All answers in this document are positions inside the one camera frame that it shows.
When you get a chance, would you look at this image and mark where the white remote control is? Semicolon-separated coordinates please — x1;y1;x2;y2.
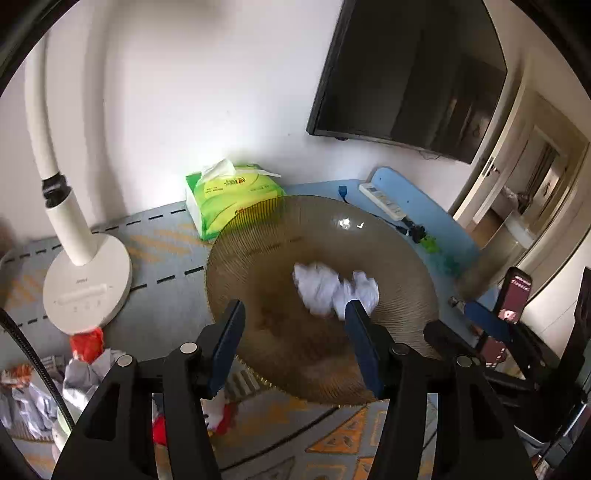
359;182;407;221

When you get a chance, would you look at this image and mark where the red fries plush toy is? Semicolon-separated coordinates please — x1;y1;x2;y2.
152;406;168;446

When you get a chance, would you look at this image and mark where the dark red snack packet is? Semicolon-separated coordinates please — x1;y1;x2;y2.
479;267;533;367

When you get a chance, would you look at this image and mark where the green plastic toy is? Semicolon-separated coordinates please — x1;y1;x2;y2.
421;234;462;275

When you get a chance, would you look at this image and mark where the crumpled grey white paper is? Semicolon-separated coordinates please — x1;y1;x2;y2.
0;383;61;440
62;348;126;411

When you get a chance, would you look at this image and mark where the green tissue pack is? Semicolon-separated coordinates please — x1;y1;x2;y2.
185;158;287;241

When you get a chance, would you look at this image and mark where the black wall television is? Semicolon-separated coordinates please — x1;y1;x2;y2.
306;0;509;165

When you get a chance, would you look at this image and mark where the red orange snack wrapper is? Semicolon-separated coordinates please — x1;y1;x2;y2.
70;329;105;365

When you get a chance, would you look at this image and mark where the white paper ball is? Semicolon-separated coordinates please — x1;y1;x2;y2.
292;262;345;317
333;270;380;320

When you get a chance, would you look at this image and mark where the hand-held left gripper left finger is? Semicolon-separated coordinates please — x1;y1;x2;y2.
51;299;246;480

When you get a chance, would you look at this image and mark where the white door frame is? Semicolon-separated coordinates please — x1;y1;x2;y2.
449;44;591;305

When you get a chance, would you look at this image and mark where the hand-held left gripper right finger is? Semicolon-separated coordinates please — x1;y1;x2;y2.
344;299;539;480

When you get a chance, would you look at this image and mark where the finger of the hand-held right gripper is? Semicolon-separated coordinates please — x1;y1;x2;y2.
424;320;483;365
464;301;550;370

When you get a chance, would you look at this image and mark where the patterned woven mat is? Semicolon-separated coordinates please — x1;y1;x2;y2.
0;203;439;480

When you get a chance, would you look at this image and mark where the white desk lamp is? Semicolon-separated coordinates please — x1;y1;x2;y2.
24;0;139;335

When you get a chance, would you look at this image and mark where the brown ribbed glass bowl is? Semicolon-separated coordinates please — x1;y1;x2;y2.
204;195;439;406

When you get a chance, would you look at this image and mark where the white cat plush toy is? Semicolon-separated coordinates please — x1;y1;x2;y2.
201;388;236;437

